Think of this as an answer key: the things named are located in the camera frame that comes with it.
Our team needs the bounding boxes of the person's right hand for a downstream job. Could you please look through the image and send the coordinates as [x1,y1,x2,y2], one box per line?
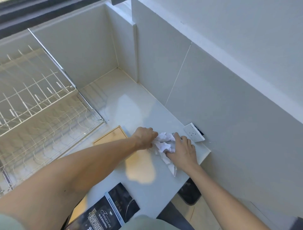
[165,132,199,172]

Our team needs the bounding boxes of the person's left hand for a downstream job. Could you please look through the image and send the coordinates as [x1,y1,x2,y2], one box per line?
[131,127,158,150]

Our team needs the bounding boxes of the white paper scraps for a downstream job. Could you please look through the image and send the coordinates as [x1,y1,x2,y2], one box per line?
[151,132,178,177]

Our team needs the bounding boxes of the wooden tissue box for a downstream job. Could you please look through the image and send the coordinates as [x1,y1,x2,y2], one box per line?
[93,125,129,146]

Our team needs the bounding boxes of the black coffee bag with clip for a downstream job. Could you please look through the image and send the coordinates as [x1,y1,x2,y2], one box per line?
[64,182,140,230]

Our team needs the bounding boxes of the white wire dish rack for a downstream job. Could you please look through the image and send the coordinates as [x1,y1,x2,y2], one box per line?
[0,28,106,197]

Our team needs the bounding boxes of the person's left forearm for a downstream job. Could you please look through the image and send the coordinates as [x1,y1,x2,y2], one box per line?
[0,137,139,230]

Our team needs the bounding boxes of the person's right forearm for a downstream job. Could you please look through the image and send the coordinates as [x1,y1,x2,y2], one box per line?
[187,163,270,230]

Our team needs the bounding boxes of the white countertop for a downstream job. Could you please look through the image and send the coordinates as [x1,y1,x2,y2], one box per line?
[0,67,211,230]

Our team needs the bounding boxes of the dark rectangular trash bin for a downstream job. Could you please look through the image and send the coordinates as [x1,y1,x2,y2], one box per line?
[177,178,202,206]

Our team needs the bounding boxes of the blue jeans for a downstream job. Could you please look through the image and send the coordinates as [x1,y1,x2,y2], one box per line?
[156,201,197,230]

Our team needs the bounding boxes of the pale green shirt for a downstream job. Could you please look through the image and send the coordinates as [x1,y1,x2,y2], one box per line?
[0,213,187,230]

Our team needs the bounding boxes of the dark grey mat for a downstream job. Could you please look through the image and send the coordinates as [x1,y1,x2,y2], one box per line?
[292,217,303,230]

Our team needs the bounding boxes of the white wall socket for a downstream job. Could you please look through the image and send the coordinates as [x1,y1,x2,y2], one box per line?
[183,122,205,142]

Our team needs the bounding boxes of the dark window frame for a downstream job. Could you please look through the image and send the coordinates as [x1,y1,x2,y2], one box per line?
[0,0,132,39]

